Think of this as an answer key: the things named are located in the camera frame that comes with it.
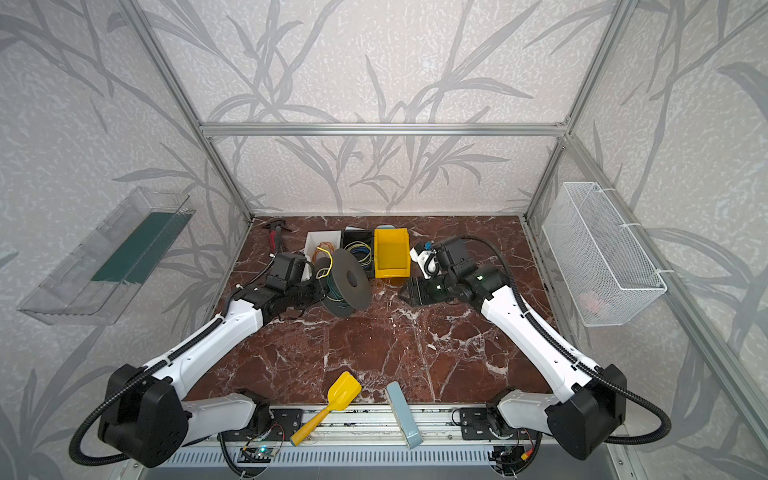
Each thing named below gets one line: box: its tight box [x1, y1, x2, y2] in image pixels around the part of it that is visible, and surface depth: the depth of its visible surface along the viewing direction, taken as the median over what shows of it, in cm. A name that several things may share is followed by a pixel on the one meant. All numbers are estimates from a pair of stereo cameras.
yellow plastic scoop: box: [290, 371, 362, 446], surface depth 79 cm
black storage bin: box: [341, 230, 374, 279], surface depth 107 cm
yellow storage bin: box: [374, 228, 411, 278], surface depth 109 cm
